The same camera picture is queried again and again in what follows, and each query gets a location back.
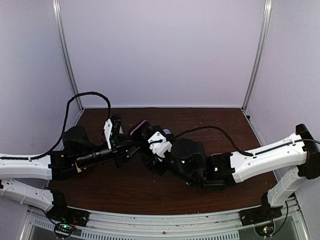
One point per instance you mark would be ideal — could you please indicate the aluminium post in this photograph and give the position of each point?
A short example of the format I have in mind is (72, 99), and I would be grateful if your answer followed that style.
(56, 4)
(263, 35)

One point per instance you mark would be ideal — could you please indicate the front aluminium rail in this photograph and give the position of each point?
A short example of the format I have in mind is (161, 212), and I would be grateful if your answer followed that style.
(223, 225)

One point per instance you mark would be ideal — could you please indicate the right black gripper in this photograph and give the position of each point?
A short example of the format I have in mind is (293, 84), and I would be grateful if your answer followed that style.
(152, 166)

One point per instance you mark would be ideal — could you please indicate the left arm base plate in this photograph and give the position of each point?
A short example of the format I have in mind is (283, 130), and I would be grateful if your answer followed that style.
(72, 216)

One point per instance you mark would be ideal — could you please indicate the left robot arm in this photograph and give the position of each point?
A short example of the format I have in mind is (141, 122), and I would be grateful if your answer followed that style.
(78, 155)

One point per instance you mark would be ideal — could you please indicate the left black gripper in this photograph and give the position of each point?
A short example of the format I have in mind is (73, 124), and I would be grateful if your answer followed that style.
(119, 148)

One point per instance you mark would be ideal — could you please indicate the right aluminium post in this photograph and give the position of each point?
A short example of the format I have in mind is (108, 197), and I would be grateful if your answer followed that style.
(263, 35)

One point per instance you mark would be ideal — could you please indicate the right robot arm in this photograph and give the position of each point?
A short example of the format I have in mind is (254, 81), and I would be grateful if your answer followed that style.
(187, 160)

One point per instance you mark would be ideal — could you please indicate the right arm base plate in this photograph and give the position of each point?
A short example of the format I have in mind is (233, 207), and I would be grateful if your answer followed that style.
(258, 214)

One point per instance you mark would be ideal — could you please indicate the black phone case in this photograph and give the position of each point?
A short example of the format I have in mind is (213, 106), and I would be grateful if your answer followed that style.
(135, 132)

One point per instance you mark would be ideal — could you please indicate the purple-edged phone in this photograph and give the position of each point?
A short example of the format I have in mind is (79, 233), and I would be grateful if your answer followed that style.
(147, 133)

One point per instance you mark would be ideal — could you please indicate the left aluminium post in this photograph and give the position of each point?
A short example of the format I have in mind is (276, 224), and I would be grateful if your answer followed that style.
(56, 4)

